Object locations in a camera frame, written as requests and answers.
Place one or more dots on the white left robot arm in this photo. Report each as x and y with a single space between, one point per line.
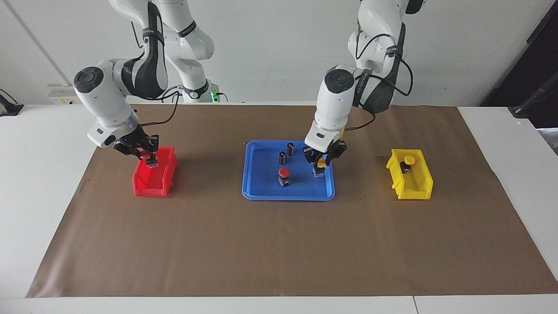
335 109

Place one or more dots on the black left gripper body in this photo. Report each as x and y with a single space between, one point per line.
324 150

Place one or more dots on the black stand pole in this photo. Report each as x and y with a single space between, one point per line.
536 98

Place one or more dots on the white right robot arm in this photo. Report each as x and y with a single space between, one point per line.
104 100

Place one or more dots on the white wall power strip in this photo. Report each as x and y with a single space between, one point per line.
61 96

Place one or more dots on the black cylindrical capacitor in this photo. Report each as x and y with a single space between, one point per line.
282 158
290 149

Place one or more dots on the red plastic bin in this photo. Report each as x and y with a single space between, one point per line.
146 183

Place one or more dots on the blue plastic tray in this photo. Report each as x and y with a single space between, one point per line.
261 183

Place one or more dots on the black device at table edge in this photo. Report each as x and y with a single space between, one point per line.
8 108

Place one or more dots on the yellow push button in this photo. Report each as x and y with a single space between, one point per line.
321 163
409 160

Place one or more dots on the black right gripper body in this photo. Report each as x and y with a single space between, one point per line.
133 141

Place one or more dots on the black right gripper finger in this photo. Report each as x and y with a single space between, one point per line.
137 154
154 155

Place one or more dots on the red push button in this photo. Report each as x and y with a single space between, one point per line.
284 172
145 154

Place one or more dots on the brown paper table mat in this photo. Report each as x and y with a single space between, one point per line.
279 244

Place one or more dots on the yellow plastic bin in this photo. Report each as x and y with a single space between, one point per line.
425 174

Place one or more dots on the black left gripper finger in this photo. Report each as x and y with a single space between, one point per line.
314 166
336 157

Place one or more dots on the dark background panel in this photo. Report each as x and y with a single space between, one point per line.
532 56

